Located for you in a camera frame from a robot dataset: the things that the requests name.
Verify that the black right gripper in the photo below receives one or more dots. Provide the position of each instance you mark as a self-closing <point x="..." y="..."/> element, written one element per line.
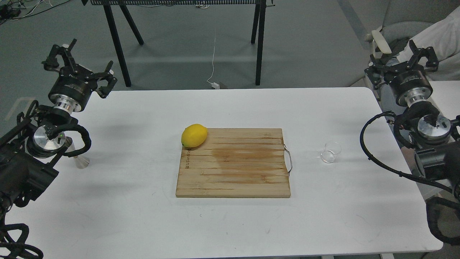
<point x="407" y="87"/>

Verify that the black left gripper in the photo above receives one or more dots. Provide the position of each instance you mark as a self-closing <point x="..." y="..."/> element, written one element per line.
<point x="70" y="90"/>

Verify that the steel cocktail jigger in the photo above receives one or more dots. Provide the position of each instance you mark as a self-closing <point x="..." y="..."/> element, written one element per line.
<point x="80" y="161"/>

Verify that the small clear glass cup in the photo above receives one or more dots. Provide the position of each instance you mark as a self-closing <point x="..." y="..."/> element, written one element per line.
<point x="330" y="152"/>

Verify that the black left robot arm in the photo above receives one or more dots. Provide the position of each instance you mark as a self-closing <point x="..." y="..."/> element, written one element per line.
<point x="43" y="135"/>

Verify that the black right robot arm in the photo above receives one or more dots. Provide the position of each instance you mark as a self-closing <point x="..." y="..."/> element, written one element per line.
<point x="434" y="138"/>

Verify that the seated person in white shirt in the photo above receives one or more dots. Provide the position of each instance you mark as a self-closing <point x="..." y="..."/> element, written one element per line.
<point x="444" y="37"/>

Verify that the white side table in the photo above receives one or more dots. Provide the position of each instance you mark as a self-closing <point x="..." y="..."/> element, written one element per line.
<point x="446" y="97"/>

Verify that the yellow lemon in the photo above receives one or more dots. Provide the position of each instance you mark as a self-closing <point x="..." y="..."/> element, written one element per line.
<point x="194" y="135"/>

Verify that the wooden cutting board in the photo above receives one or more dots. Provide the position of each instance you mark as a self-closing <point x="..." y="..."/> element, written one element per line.
<point x="235" y="163"/>

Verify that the black metal frame table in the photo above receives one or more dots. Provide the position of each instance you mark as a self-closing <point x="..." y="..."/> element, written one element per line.
<point x="183" y="32"/>

